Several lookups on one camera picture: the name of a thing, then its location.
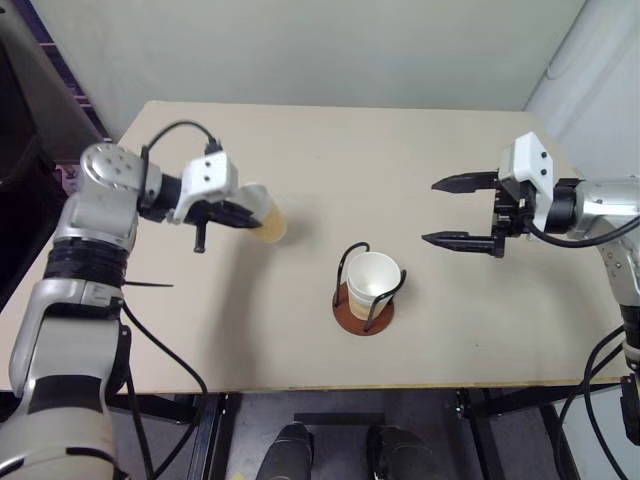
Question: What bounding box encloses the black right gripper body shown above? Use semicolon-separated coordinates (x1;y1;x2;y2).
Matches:
490;169;539;259

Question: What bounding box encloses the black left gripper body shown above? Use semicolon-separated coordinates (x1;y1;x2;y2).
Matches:
192;198;227;254

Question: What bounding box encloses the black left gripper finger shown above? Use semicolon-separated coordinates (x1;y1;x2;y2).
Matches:
219;200;263;232

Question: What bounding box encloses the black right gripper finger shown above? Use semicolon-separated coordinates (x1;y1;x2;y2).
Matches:
431;170;499;196
421;230;497;256

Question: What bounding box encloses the white and tan paper cup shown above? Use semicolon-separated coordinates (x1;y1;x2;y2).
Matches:
233;183;290;245
346;251;402;321

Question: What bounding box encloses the dark cabinet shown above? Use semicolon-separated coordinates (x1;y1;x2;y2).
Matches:
0;0;114;311

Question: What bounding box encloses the dark rounded shape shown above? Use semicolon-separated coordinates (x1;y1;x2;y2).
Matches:
255;422;316;480
365;424;437;480

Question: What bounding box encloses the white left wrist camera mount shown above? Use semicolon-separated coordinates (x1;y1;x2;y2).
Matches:
167;152;242;227

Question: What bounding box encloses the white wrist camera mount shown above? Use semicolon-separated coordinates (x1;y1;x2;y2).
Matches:
498;131;556;232
167;152;242;227

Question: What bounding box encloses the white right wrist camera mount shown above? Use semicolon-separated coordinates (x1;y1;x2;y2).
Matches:
498;131;556;232

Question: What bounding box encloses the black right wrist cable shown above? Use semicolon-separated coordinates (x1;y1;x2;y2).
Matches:
524;212;640;248

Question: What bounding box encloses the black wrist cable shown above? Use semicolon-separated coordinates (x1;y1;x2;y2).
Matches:
524;212;640;248
141;119;224;201

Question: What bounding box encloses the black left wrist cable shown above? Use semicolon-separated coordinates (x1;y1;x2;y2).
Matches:
141;119;224;201

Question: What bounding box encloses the long black left arm cable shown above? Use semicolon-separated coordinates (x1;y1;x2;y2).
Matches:
118;299;209;480

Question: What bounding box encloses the long black arm cable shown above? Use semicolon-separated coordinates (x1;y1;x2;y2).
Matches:
556;323;629;480
118;299;209;480

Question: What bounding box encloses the black wire cup holder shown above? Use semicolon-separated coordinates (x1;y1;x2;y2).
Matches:
331;242;408;337

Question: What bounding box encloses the long black right arm cable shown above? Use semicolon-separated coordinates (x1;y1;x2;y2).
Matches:
556;323;629;480

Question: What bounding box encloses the black table frame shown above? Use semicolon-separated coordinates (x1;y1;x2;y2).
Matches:
109;388;626;480

